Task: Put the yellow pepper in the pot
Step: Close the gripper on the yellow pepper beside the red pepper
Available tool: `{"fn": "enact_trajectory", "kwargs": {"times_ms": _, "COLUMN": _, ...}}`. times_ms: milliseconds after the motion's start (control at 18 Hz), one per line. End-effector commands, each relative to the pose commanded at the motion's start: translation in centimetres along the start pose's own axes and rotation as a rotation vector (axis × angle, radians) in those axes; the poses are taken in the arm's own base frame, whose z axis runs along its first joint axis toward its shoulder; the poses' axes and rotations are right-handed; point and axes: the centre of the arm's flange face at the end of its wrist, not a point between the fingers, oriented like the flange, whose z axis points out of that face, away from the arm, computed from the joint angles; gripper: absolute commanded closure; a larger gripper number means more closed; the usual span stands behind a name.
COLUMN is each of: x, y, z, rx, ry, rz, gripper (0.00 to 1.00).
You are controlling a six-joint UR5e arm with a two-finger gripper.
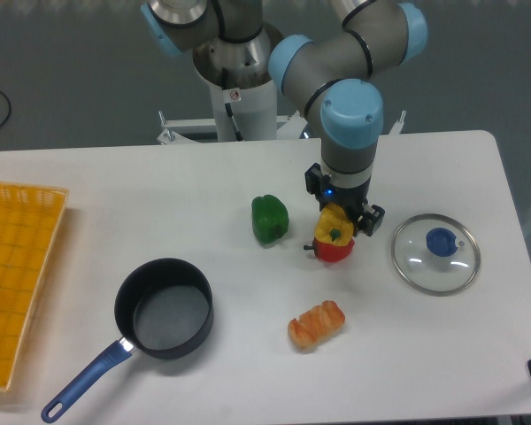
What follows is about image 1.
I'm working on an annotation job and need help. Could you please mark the glass lid blue knob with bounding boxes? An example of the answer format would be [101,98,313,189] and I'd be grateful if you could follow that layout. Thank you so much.
[390,213,481,297]

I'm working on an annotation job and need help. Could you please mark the red toy pepper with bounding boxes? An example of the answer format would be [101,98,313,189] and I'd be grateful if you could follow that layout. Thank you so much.
[304,238,355,263]

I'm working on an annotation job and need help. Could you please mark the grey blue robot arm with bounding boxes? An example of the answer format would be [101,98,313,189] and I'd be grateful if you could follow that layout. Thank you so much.
[141,1,428,235]

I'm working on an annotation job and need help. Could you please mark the yellow toy pepper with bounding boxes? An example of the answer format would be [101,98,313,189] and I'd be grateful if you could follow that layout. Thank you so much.
[314,203,354,247]

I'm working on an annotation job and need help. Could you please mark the green toy pepper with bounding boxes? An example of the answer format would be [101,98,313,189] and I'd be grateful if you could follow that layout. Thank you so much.
[251,194,289,244]

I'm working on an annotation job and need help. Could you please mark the yellow plastic basket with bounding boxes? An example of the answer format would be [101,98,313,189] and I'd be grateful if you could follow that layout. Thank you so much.
[0,182,69,392]

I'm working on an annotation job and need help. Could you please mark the salmon sushi toy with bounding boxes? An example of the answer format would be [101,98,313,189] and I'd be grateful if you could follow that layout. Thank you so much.
[287,300,346,352]

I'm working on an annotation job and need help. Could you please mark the black pot blue handle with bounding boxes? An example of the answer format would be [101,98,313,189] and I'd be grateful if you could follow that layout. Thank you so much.
[41,258,214,423]

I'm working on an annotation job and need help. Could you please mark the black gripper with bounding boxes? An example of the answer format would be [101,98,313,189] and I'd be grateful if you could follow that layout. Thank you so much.
[304,163,385,236]

